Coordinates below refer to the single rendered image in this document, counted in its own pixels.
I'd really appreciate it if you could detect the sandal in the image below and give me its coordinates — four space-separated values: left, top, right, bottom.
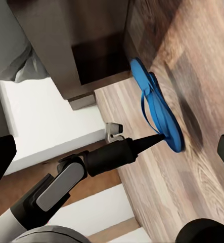
130 57 184 153
149 72 160 90

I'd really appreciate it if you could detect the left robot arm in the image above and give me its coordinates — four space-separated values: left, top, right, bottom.
0 123 165 243

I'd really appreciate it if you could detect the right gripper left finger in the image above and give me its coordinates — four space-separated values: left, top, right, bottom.
0 134 17 180

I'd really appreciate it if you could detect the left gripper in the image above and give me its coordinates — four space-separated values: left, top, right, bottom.
98 134 165 171

